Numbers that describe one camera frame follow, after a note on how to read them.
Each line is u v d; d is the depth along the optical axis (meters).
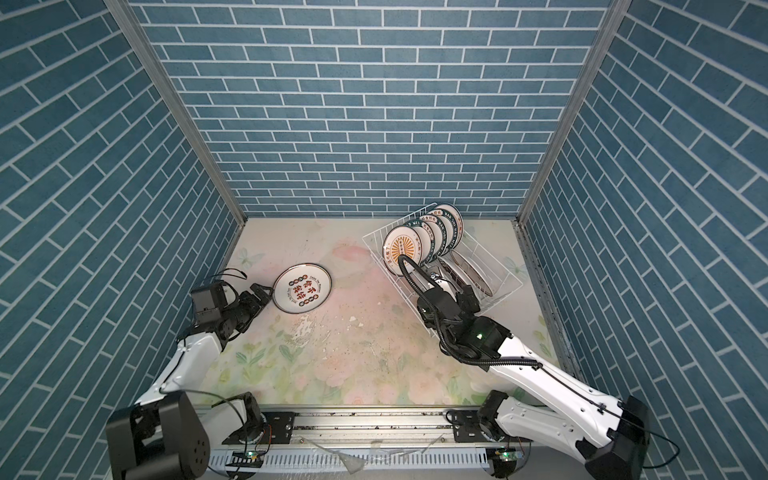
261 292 0.79
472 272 0.96
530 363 0.46
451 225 1.03
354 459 0.71
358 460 0.70
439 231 1.02
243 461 0.72
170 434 0.40
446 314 0.53
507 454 0.71
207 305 0.65
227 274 0.71
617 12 0.71
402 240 1.02
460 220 1.02
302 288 1.00
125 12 0.69
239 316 0.75
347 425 0.76
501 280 0.96
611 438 0.39
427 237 1.00
